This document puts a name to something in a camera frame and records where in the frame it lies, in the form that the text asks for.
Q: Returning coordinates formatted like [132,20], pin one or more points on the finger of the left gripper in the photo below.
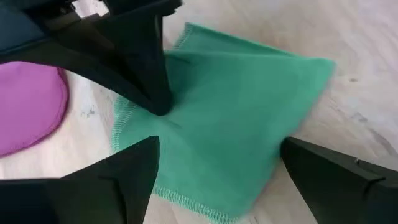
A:
[77,56]
[146,46]

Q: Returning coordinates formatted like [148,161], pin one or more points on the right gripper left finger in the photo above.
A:
[93,193]

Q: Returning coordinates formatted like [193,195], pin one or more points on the light green cloth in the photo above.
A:
[233,124]

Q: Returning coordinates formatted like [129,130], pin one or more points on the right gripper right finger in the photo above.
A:
[342,186]

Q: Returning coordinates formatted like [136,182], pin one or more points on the magenta cloth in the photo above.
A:
[28,105]

